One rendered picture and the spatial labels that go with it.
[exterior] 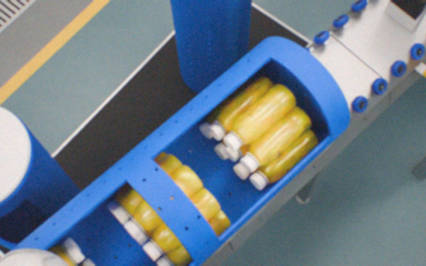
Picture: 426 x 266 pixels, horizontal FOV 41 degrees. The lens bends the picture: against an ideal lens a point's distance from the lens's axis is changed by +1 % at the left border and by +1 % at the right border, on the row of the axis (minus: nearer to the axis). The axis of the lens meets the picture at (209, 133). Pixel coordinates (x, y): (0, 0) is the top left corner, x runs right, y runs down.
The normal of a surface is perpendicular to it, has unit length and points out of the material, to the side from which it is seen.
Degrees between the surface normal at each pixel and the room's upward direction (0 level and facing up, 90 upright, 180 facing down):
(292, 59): 10
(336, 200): 0
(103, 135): 0
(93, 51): 0
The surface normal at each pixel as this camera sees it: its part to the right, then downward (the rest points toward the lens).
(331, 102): 0.44, 0.18
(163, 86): -0.02, -0.38
